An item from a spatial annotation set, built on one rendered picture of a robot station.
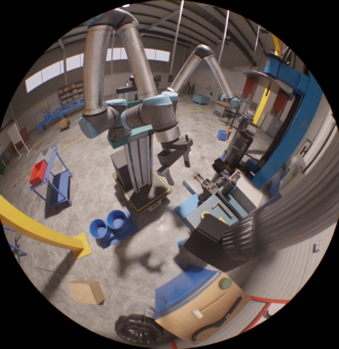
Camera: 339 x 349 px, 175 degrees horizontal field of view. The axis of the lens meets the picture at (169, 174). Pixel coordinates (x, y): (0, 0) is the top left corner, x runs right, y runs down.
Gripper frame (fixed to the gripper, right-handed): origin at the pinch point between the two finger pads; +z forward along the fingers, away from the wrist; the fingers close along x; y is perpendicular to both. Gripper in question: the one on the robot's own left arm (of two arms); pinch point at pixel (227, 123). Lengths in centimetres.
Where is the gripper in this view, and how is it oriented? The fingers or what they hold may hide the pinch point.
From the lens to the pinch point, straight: 144.2
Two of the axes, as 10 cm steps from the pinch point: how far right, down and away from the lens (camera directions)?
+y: 7.9, 5.3, -3.2
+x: 6.1, -5.7, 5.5
